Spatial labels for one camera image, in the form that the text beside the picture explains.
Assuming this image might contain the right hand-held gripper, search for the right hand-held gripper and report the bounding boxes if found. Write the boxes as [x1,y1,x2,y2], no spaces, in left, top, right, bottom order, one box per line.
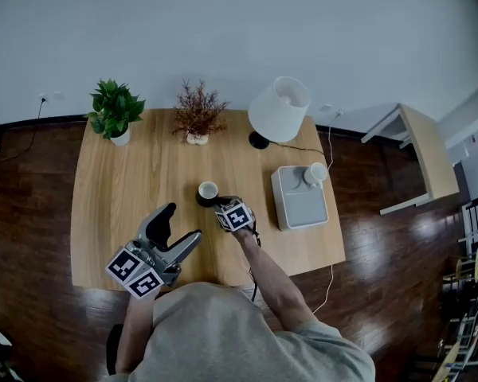
[214,195,257,233]

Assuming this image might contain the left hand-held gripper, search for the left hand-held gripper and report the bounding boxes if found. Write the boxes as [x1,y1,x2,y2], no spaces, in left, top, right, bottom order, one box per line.
[104,201,204,301]

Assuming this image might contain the dark cup with white inside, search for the dark cup with white inside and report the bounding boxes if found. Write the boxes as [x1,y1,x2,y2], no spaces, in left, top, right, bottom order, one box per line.
[194,180,221,209]

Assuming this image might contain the person's right forearm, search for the person's right forearm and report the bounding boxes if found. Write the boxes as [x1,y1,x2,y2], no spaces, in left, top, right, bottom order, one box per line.
[233,228,320,330]

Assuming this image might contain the person's left forearm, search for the person's left forearm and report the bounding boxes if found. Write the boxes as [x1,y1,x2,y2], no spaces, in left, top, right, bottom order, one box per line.
[114,291,157,375]

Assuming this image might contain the white and grey cup tray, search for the white and grey cup tray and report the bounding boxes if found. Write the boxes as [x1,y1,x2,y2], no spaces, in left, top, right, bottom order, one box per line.
[270,165,330,232]

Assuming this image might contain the brown dried potted plant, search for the brown dried potted plant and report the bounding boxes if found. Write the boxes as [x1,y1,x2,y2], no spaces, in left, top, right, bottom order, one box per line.
[170,79,231,146]

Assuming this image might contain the white shade table lamp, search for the white shade table lamp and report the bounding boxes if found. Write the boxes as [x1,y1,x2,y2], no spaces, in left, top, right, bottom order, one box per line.
[247,76,312,150]

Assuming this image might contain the person's grey shirt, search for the person's grey shirt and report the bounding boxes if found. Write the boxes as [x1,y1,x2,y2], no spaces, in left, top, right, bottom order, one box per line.
[103,281,377,382]

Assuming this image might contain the green potted plant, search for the green potted plant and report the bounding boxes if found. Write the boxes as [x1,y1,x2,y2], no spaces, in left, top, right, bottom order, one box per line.
[83,78,147,147]

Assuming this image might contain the wooden side table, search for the wooden side table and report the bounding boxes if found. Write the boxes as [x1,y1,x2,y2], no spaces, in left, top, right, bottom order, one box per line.
[360,103,461,216]

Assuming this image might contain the cluttered metal shelf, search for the cluttered metal shelf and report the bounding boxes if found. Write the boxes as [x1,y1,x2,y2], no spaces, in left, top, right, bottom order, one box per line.
[429,248,478,382]

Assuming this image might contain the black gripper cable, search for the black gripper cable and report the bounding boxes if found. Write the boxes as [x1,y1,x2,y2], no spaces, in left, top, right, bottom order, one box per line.
[246,220,263,303]

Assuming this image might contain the black lamp cable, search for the black lamp cable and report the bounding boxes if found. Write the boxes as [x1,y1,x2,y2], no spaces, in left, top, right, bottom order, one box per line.
[268,140,327,159]

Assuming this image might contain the white power cable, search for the white power cable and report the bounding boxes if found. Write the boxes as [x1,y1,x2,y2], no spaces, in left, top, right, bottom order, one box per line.
[311,109,346,314]

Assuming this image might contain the black wall cable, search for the black wall cable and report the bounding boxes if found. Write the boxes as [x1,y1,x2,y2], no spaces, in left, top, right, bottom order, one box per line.
[0,98,49,167]

